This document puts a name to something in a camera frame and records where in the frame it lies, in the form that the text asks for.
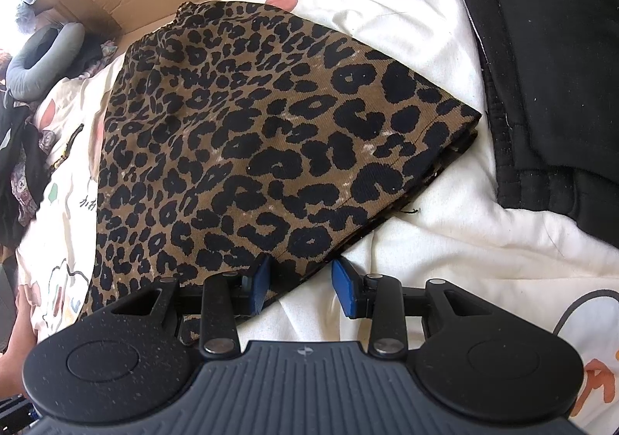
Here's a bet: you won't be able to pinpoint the cream bear print blanket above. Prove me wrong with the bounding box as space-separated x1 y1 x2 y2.
14 0 619 421

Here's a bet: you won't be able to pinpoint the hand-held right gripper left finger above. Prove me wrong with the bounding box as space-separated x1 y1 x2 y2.
111 255 272 358

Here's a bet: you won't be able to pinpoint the beaded braided cord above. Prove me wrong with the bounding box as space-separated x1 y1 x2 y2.
53 123 85 167

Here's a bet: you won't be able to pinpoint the leopard print pants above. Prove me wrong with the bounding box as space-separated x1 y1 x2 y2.
80 1 483 344

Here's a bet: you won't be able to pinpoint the grey neck pillow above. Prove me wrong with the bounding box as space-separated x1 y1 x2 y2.
6 22 87 100

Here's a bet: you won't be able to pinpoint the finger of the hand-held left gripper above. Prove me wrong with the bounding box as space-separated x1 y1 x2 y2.
0 395 37 433

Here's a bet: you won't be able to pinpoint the person's left forearm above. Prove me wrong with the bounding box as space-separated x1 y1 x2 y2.
0 290 44 399

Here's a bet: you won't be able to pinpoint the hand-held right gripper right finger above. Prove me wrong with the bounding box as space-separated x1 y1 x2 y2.
331 257 504 359

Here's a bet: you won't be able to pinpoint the folded black clothes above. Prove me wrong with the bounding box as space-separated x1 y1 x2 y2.
463 0 619 252

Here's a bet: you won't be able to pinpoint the black garment patterned lining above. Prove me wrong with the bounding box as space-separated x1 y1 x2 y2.
0 103 54 247

